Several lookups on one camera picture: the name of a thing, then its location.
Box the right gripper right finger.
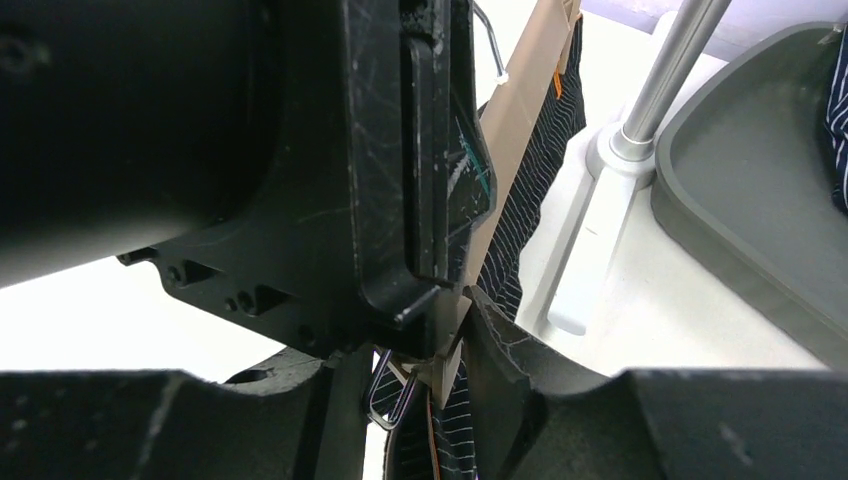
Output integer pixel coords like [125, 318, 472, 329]
[462, 286, 847, 479]

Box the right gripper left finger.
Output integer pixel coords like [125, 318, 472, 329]
[1, 348, 372, 479]

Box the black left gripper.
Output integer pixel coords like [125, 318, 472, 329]
[120, 1, 497, 358]

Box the wooden clip hanger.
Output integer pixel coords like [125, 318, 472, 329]
[363, 1, 581, 432]

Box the black striped underwear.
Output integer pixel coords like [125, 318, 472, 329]
[382, 19, 587, 479]

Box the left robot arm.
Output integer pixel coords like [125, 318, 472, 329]
[1, 1, 494, 359]

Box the blue striped underwear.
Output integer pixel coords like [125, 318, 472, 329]
[824, 26, 847, 214]

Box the green plastic tray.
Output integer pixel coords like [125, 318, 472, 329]
[651, 22, 847, 370]

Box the centre rack pole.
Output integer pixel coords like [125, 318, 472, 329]
[610, 0, 730, 161]

